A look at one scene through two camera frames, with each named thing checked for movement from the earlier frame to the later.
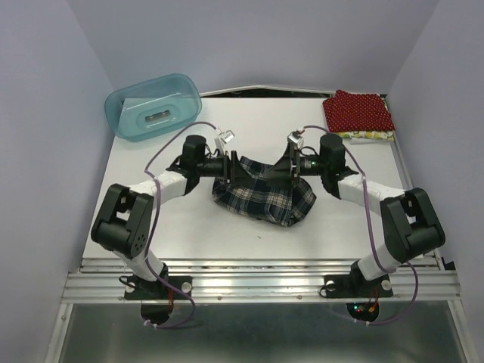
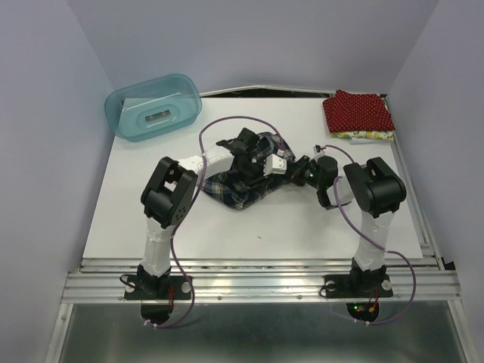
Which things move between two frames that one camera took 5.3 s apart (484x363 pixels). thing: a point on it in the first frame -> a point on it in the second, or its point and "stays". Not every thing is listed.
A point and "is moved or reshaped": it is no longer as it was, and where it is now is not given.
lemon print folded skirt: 376,134 stays
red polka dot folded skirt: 348,112 stays
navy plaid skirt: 269,196 is moved or reshaped
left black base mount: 137,288 stays
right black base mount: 355,285 stays
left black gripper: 233,170 -> 258,178
